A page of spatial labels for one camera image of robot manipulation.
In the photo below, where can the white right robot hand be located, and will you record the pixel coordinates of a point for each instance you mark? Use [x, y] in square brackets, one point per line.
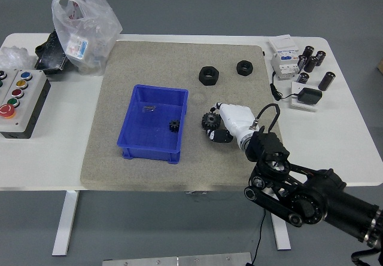
[236, 119]

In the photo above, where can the large black gear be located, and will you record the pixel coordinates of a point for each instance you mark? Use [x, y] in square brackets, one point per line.
[206, 122]

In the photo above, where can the small black gear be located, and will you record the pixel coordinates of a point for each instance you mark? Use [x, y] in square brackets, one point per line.
[174, 126]

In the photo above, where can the blue plastic box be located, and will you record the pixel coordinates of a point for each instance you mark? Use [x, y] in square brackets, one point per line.
[143, 140]

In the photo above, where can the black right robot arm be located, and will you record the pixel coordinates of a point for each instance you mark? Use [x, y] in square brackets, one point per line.
[323, 200]

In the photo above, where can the small black hex nut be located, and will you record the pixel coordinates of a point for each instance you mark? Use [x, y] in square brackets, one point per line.
[240, 70]

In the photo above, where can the large black hex nut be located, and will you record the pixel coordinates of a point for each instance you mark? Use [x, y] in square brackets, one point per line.
[203, 79]

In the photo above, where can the grey five-button control box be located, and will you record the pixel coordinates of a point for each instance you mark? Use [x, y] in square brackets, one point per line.
[28, 107]

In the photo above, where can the white flat plate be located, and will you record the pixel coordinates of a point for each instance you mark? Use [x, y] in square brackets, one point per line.
[302, 107]

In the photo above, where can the white circuit breaker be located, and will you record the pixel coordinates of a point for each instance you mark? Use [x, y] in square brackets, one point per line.
[284, 67]

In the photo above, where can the black power adapter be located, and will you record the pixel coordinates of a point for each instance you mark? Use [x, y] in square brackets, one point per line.
[311, 96]

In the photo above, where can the black cylindrical capacitor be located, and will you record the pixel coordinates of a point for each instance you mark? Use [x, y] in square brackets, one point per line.
[320, 59]
[310, 65]
[301, 63]
[308, 51]
[326, 81]
[303, 78]

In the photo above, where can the grey-brown mat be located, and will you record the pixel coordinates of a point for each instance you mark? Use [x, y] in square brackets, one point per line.
[179, 56]

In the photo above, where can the small clear plastic piece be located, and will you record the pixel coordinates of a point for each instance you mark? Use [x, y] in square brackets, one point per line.
[149, 108]

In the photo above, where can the white carton with blue label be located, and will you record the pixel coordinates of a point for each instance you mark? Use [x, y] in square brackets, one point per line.
[282, 43]

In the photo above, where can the white table leg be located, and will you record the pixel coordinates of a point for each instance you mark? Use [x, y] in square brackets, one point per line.
[282, 236]
[66, 218]

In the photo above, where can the silver metal plate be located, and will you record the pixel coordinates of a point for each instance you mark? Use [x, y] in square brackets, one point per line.
[179, 260]

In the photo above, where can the brown cardboard piece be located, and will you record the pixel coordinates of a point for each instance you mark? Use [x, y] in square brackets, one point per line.
[380, 65]

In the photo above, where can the clear plastic bag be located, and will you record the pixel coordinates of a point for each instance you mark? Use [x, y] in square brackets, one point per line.
[89, 33]

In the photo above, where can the black rectangular device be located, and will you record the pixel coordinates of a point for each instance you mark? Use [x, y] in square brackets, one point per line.
[49, 59]

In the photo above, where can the crumpled clear plastic wrap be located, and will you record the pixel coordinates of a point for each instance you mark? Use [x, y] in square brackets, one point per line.
[15, 55]

